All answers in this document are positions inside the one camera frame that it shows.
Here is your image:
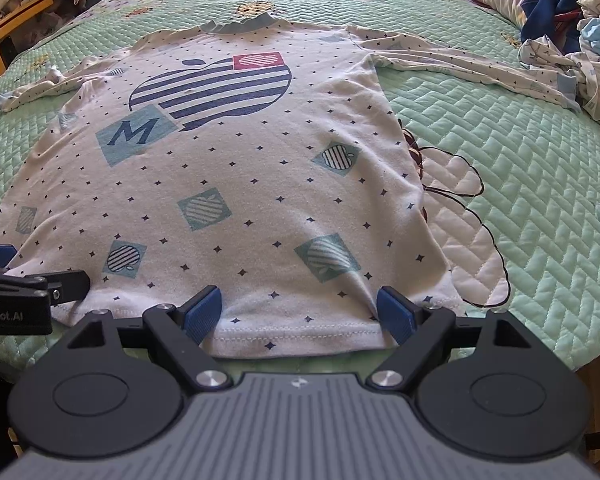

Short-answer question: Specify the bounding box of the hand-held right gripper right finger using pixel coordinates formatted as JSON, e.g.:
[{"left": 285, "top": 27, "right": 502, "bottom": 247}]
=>
[{"left": 367, "top": 286, "right": 533, "bottom": 390}]

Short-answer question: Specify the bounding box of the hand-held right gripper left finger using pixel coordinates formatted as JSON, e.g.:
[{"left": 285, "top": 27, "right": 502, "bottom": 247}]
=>
[{"left": 66, "top": 285, "right": 231, "bottom": 392}]

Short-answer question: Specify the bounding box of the white star-print shirt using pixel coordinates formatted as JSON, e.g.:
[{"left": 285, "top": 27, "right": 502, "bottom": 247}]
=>
[{"left": 0, "top": 12, "right": 582, "bottom": 362}]

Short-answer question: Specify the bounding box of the green quilted bee bedspread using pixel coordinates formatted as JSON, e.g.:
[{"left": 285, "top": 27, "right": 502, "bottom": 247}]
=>
[{"left": 0, "top": 0, "right": 600, "bottom": 376}]

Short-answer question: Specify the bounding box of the wooden desk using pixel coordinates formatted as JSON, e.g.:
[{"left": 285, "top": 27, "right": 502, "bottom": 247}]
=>
[{"left": 0, "top": 0, "right": 57, "bottom": 102}]

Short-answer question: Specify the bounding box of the white small-print garment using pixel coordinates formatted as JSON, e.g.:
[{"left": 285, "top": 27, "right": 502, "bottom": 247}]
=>
[{"left": 516, "top": 34, "right": 600, "bottom": 137}]

